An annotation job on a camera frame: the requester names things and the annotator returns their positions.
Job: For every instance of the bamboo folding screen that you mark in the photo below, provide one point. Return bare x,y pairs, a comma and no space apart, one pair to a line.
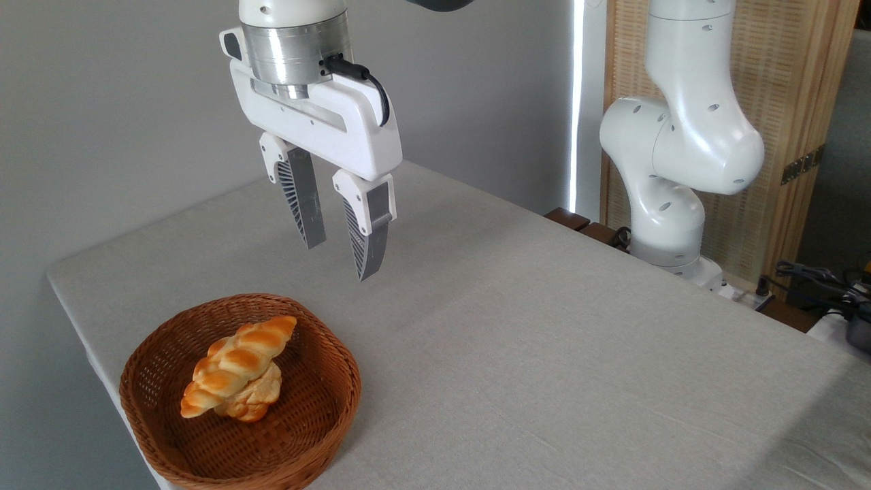
782,82

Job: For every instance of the brown wicker basket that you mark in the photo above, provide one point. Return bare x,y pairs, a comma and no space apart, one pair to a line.
292,422

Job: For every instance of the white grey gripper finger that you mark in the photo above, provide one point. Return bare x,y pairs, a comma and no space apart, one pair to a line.
303,197
371,224

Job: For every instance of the dark metal screen hinge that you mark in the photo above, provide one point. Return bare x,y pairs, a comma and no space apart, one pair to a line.
803,165

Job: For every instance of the grey tablecloth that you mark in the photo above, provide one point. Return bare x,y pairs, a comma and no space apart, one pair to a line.
544,354

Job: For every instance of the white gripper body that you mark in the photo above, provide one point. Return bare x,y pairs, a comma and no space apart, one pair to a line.
340,129

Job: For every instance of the brown wooden block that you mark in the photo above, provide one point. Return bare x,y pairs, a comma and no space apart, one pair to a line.
568,218
599,233

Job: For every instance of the long twisted bread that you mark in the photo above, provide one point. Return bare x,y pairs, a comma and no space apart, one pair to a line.
238,361

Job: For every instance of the white power strip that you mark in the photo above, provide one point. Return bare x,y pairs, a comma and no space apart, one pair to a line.
745,296

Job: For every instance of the small round bread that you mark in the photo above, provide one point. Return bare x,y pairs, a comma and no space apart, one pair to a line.
262,393

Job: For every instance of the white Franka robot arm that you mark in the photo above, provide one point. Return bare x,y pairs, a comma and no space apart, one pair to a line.
687,136

